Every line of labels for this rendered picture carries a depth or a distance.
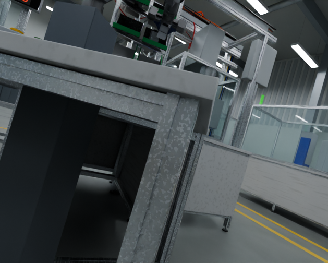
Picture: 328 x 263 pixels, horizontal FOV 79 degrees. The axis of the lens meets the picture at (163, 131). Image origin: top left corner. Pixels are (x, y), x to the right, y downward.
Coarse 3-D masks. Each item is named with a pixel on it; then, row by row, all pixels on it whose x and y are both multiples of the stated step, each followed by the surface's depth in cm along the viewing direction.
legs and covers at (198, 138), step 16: (0, 80) 65; (112, 112) 79; (128, 128) 222; (144, 128) 186; (128, 144) 220; (144, 144) 174; (192, 144) 96; (128, 160) 205; (144, 160) 163; (192, 160) 95; (96, 176) 210; (112, 176) 217; (128, 176) 190; (192, 176) 96; (112, 192) 218; (128, 192) 178; (176, 192) 97; (128, 208) 153; (176, 208) 94; (176, 224) 95; (160, 256) 95
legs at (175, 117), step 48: (48, 96) 55; (96, 96) 29; (144, 96) 28; (48, 144) 54; (0, 192) 55; (48, 192) 56; (144, 192) 27; (0, 240) 54; (48, 240) 62; (144, 240) 26
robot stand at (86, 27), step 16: (64, 16) 57; (80, 16) 56; (96, 16) 56; (48, 32) 58; (64, 32) 57; (80, 32) 55; (96, 32) 58; (112, 32) 65; (96, 48) 60; (112, 48) 68
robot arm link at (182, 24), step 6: (150, 12) 91; (156, 12) 92; (168, 12) 87; (150, 18) 93; (162, 18) 92; (168, 18) 90; (174, 24) 95; (180, 24) 94; (186, 24) 95; (180, 30) 94
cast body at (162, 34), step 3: (165, 24) 97; (162, 27) 98; (165, 27) 98; (159, 30) 98; (162, 30) 98; (165, 30) 98; (159, 33) 98; (162, 33) 98; (165, 33) 98; (156, 36) 99; (159, 36) 98; (162, 36) 98; (165, 36) 98; (162, 39) 99
